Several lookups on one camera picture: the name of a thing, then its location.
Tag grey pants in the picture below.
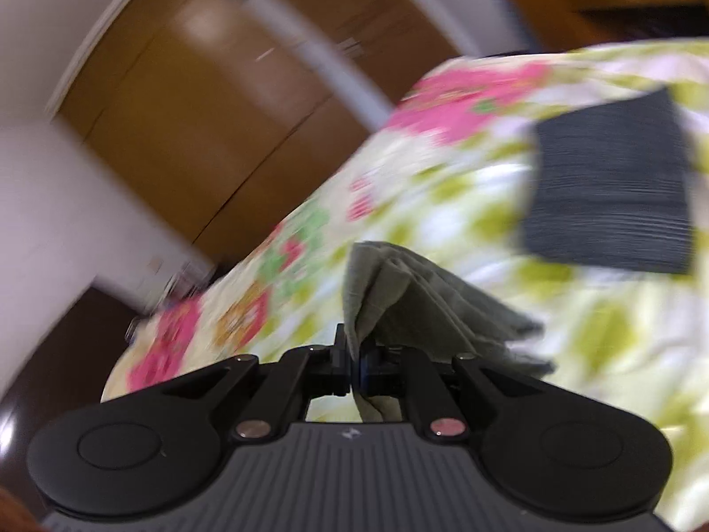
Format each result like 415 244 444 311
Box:
341 240 556 423

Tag brown wooden wardrobe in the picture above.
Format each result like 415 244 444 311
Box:
54 0 462 268

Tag dark wooden headboard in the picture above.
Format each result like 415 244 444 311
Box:
0 287 159 458

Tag dark grey folded cloth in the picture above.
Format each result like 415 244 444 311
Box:
519 87 697 276

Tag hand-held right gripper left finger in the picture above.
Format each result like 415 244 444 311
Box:
160 323 354 445

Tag printed checkered bed blanket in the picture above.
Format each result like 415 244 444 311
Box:
101 38 709 532

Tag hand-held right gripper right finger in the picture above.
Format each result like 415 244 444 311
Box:
358 344 534 440

